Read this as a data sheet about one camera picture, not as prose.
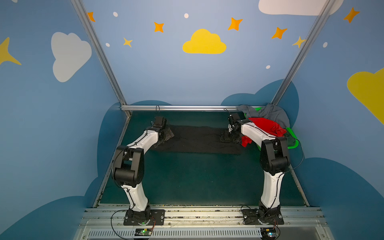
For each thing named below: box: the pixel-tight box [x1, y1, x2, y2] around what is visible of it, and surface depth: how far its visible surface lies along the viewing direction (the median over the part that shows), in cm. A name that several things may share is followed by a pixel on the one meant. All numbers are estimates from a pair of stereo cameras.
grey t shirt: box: [236, 103, 290, 129], surface depth 113 cm
